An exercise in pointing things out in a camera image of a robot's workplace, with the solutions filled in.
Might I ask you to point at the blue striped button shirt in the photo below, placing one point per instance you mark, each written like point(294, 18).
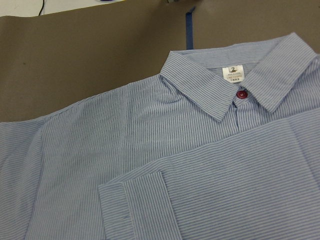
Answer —
point(222, 144)

